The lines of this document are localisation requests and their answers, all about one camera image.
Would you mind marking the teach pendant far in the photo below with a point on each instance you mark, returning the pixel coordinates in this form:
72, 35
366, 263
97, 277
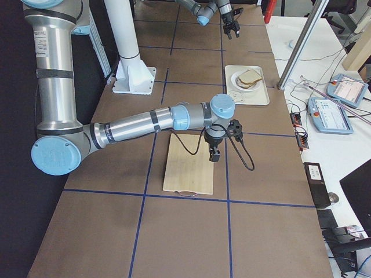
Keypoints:
347, 89

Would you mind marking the teach pendant near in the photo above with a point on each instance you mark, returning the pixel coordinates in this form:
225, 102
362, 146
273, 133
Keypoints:
328, 117

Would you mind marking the cream bear serving tray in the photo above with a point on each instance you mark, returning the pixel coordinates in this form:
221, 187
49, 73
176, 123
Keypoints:
255, 95

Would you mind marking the orange black connector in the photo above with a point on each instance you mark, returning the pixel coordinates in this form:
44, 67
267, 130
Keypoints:
302, 140
296, 119

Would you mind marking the orange black connector near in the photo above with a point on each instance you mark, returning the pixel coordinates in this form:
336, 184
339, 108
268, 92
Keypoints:
302, 140

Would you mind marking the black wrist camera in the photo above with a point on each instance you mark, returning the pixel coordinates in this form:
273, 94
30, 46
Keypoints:
235, 130
237, 11

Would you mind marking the black box with labels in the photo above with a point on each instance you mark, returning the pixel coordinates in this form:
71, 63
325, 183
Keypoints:
317, 185

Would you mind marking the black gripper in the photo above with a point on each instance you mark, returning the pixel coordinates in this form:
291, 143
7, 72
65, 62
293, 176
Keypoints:
212, 142
226, 19

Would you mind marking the bread slice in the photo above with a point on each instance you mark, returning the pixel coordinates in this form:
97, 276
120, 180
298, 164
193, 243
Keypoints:
244, 85
249, 77

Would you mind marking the black monitor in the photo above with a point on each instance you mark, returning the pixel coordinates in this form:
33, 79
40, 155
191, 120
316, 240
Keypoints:
356, 187

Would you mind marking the wooden cutting board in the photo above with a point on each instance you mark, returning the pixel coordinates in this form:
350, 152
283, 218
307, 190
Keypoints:
188, 168

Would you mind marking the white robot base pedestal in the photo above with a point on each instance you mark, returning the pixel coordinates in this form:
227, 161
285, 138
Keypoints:
133, 76

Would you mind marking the aluminium frame post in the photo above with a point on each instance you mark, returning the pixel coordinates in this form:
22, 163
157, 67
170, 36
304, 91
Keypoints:
306, 32

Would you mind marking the white round plate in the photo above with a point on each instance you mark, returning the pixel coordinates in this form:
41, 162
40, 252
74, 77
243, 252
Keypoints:
237, 74

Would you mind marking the teach pendant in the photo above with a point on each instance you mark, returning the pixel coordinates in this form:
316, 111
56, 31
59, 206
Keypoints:
328, 117
347, 89

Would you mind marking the cutting board hanging loop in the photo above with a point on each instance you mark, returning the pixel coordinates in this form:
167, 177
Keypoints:
187, 193

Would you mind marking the orange black connector far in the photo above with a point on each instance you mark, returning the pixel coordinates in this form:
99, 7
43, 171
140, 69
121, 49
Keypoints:
296, 119

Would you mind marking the bread slice on plate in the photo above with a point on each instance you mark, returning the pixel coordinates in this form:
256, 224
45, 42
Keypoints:
244, 85

